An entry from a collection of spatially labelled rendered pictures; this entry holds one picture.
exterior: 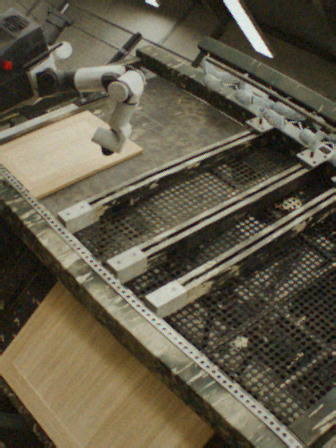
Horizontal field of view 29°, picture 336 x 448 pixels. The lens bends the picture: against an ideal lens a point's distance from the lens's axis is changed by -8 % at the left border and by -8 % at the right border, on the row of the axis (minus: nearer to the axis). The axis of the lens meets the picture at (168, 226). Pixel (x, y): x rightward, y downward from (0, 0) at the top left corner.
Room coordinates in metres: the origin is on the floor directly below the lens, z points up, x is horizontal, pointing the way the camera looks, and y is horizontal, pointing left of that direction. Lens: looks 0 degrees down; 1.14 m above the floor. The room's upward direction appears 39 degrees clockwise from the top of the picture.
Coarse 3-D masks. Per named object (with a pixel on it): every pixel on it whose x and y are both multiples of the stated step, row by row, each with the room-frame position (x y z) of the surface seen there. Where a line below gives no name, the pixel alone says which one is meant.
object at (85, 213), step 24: (264, 120) 2.98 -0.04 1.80; (216, 144) 2.85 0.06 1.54; (240, 144) 2.88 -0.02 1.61; (264, 144) 3.00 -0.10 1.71; (168, 168) 2.71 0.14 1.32; (192, 168) 2.75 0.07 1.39; (120, 192) 2.56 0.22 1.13; (144, 192) 2.63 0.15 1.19; (72, 216) 2.44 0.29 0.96; (96, 216) 2.52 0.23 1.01
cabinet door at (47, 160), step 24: (72, 120) 3.05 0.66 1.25; (96, 120) 3.06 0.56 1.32; (24, 144) 2.89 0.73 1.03; (48, 144) 2.89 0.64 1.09; (72, 144) 2.90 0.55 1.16; (96, 144) 2.90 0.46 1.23; (24, 168) 2.75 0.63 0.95; (48, 168) 2.75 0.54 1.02; (72, 168) 2.76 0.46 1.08; (96, 168) 2.76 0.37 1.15; (48, 192) 2.64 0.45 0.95
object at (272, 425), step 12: (12, 180) 2.62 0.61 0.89; (24, 192) 2.56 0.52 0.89; (36, 204) 2.51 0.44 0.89; (48, 216) 2.46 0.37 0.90; (60, 228) 2.41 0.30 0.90; (72, 240) 2.37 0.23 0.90; (84, 252) 2.32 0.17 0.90; (96, 264) 2.28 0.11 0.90; (108, 276) 2.24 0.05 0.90; (120, 288) 2.21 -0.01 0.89; (132, 300) 2.17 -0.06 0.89; (144, 312) 2.13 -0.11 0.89; (156, 324) 2.09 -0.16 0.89; (168, 336) 2.06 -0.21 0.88; (180, 348) 2.02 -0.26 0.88; (192, 348) 2.02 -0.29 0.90; (192, 360) 1.99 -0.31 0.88; (204, 360) 1.98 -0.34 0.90; (216, 372) 1.95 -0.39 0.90; (228, 384) 1.91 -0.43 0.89; (264, 420) 1.81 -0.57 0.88; (276, 432) 1.78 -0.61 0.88; (288, 444) 1.76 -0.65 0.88; (300, 444) 1.76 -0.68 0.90
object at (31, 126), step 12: (144, 84) 3.32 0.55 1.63; (108, 96) 3.20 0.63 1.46; (60, 108) 3.09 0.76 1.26; (72, 108) 3.10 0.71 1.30; (84, 108) 3.14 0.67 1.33; (36, 120) 3.01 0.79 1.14; (48, 120) 3.02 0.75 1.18; (60, 120) 3.08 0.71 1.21; (12, 132) 2.92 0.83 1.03; (24, 132) 2.96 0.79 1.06; (0, 144) 2.90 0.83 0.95
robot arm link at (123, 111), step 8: (128, 72) 2.22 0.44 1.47; (136, 72) 2.23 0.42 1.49; (120, 80) 2.17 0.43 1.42; (128, 80) 2.18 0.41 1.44; (136, 80) 2.21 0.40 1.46; (128, 88) 2.17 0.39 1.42; (136, 88) 2.21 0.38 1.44; (128, 96) 2.18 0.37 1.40; (136, 96) 2.21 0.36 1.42; (120, 104) 2.24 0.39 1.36; (128, 104) 2.24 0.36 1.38; (136, 104) 2.26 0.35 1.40; (120, 112) 2.26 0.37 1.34; (128, 112) 2.26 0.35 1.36; (112, 120) 2.31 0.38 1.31; (120, 120) 2.29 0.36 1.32; (128, 120) 2.31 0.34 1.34
